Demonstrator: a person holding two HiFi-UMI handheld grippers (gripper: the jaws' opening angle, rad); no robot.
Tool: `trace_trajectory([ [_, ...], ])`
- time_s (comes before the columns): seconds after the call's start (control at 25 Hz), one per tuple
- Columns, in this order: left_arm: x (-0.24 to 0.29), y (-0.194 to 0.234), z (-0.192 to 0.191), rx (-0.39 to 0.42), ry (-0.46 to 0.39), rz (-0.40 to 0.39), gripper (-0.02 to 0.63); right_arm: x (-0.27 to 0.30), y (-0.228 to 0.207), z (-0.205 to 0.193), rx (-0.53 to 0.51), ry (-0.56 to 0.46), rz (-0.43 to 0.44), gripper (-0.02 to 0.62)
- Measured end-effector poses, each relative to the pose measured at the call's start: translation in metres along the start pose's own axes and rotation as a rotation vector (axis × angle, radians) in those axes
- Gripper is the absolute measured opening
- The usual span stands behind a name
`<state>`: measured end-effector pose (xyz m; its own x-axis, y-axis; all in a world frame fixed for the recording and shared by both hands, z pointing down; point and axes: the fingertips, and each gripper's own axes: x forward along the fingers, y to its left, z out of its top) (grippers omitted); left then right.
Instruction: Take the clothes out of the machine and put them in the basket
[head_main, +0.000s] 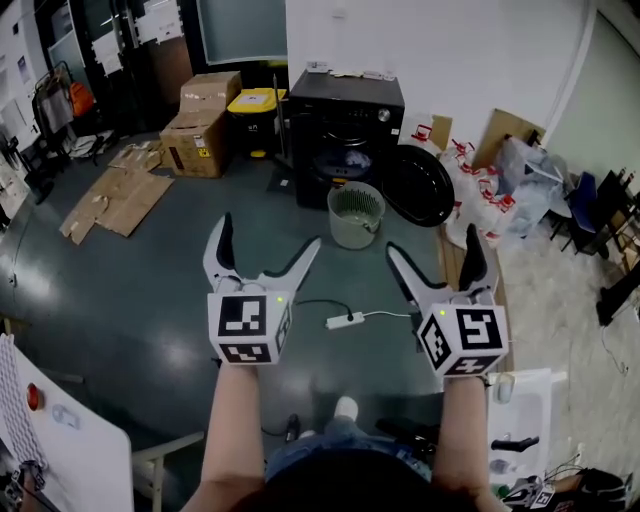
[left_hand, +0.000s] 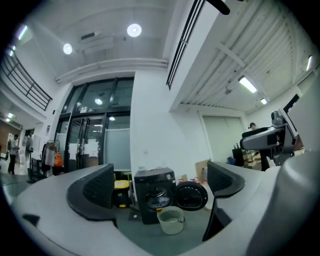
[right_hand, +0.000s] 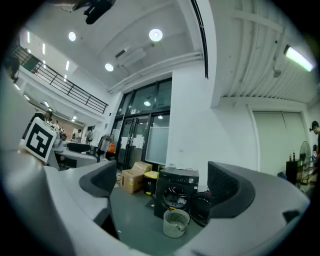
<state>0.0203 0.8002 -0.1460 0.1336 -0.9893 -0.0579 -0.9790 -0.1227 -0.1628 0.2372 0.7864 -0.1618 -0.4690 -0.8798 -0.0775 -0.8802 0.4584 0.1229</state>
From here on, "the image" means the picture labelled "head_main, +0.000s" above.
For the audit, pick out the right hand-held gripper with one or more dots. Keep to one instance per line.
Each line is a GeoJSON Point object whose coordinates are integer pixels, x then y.
{"type": "Point", "coordinates": [475, 332]}

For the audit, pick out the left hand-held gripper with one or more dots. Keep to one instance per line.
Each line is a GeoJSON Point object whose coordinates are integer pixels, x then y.
{"type": "Point", "coordinates": [240, 322]}

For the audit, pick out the white laundry basket with clothes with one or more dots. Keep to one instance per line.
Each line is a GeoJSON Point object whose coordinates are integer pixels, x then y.
{"type": "Point", "coordinates": [355, 225]}

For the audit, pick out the black washing machine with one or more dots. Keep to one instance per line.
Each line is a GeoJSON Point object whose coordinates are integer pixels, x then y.
{"type": "Point", "coordinates": [345, 95]}

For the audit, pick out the person's right forearm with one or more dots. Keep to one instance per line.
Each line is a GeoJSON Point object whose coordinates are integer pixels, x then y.
{"type": "Point", "coordinates": [462, 425]}

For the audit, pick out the person's left forearm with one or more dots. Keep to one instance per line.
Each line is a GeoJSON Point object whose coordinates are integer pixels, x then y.
{"type": "Point", "coordinates": [235, 425]}

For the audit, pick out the black clothes rack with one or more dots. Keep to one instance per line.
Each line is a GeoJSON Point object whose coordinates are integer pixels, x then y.
{"type": "Point", "coordinates": [50, 115]}

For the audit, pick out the round black washer door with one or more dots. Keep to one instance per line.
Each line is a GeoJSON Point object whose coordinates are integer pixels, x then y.
{"type": "Point", "coordinates": [420, 185]}

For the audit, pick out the white power strip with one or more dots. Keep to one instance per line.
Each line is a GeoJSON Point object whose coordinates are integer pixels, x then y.
{"type": "Point", "coordinates": [342, 321]}

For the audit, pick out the clear plastic bag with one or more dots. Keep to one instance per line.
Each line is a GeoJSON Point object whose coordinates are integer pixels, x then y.
{"type": "Point", "coordinates": [530, 185]}

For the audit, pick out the large brown cardboard box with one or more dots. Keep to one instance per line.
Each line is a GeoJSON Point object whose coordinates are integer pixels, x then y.
{"type": "Point", "coordinates": [195, 150]}

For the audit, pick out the black bin with yellow lid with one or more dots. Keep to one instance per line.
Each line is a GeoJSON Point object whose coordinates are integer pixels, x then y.
{"type": "Point", "coordinates": [252, 125]}

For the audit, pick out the grey metal pole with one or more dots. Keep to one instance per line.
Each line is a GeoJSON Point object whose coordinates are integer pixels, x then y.
{"type": "Point", "coordinates": [279, 120]}

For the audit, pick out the flattened cardboard sheets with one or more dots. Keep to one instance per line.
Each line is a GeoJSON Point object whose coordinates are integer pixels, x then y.
{"type": "Point", "coordinates": [120, 195]}

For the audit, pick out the plain cardboard board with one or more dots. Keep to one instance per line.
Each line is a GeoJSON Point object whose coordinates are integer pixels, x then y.
{"type": "Point", "coordinates": [505, 130]}

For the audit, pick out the blue chair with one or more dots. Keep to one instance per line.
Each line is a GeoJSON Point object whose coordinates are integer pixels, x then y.
{"type": "Point", "coordinates": [585, 205]}

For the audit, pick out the person's right white shoe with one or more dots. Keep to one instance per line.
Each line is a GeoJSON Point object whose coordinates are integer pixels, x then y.
{"type": "Point", "coordinates": [346, 407]}

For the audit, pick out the small taped cardboard box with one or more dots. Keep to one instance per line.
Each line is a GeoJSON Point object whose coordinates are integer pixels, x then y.
{"type": "Point", "coordinates": [210, 92]}

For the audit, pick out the person's legs in blue jeans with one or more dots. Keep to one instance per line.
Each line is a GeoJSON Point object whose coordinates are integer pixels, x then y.
{"type": "Point", "coordinates": [350, 440]}

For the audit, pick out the small white box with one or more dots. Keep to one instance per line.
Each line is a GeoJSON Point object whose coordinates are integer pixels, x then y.
{"type": "Point", "coordinates": [316, 66]}

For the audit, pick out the pink white soap box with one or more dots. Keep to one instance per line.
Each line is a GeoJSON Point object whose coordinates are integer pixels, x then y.
{"type": "Point", "coordinates": [378, 75]}

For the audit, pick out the pale rubber gloves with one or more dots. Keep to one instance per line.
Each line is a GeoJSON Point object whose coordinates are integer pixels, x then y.
{"type": "Point", "coordinates": [346, 74]}

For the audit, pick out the black framed glass partition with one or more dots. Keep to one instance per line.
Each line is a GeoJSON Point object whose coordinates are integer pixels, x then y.
{"type": "Point", "coordinates": [140, 65]}

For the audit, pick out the person's black top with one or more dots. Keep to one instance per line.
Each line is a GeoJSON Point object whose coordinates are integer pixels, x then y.
{"type": "Point", "coordinates": [350, 482]}

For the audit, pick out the frosted glass panel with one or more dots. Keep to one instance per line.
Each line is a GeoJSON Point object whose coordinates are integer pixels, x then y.
{"type": "Point", "coordinates": [242, 30]}

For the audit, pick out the red round button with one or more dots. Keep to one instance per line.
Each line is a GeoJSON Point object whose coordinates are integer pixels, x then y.
{"type": "Point", "coordinates": [34, 397]}

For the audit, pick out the white table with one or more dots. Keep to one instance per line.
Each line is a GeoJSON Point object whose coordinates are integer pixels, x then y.
{"type": "Point", "coordinates": [85, 460]}

